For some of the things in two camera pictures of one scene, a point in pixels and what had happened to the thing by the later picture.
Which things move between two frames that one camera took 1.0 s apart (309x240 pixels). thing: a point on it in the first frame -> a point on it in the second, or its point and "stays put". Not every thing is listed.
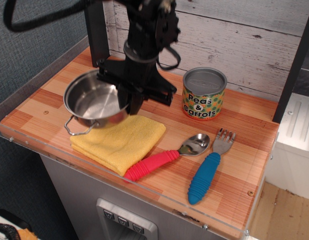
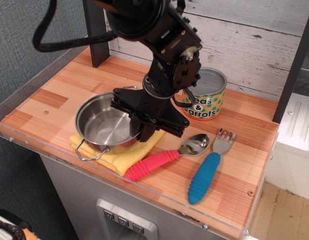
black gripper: [142, 75] -> [150, 107]
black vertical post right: [308, 35] stays put
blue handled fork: [204, 177] stays put
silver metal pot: [91, 100] -> [103, 127]
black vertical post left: [96, 25] stays put
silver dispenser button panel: [115, 222] stays put
